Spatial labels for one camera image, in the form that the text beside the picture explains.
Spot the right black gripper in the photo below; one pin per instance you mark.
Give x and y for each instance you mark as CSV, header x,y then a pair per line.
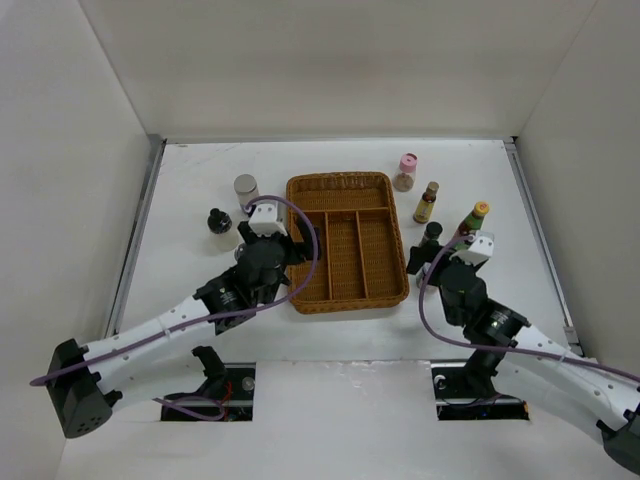
x,y
417,257

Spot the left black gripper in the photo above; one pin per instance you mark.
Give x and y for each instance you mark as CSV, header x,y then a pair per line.
x,y
309,238

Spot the pink-cap spice shaker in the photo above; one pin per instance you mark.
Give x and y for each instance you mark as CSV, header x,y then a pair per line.
x,y
404,177

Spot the white-lid sauce jar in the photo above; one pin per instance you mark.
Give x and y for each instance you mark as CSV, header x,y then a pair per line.
x,y
421,274

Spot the black-top salt grinder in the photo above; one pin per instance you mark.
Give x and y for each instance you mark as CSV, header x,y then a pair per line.
x,y
239,251

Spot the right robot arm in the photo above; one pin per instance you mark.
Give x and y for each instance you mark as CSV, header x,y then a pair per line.
x,y
511,356

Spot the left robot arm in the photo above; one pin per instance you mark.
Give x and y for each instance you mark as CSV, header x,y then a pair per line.
x,y
88,383

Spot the black-cap pepper jar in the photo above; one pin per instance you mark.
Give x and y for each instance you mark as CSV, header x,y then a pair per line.
x,y
432,233

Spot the green-label chili sauce bottle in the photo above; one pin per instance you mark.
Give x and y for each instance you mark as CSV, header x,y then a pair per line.
x,y
473,220

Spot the yellow-label oil bottle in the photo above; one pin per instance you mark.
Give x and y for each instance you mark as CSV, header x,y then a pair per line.
x,y
426,203

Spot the silver-lid jar white beads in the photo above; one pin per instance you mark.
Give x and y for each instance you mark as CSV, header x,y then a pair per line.
x,y
246,189

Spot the small black round bottle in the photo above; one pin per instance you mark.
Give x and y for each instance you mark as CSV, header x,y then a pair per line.
x,y
219,222

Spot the brown wicker divided basket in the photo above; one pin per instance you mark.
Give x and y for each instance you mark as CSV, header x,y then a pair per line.
x,y
362,263

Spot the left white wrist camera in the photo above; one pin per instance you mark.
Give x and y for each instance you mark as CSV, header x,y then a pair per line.
x,y
265,220

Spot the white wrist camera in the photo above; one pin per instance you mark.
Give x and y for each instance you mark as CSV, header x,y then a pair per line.
x,y
476,249
265,220

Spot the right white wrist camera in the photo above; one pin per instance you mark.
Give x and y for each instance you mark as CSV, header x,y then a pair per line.
x,y
476,249

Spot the right aluminium table rail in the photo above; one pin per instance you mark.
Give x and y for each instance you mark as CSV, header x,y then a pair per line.
x,y
512,153

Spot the aluminium table rail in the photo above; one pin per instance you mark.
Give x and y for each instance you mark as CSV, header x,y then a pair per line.
x,y
115,312
512,153

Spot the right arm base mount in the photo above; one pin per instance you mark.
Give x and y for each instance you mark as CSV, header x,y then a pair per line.
x,y
464,391

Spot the left aluminium table rail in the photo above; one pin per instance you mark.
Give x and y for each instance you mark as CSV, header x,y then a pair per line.
x,y
115,312

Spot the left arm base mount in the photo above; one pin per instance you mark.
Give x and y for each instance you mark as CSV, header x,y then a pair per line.
x,y
224,394

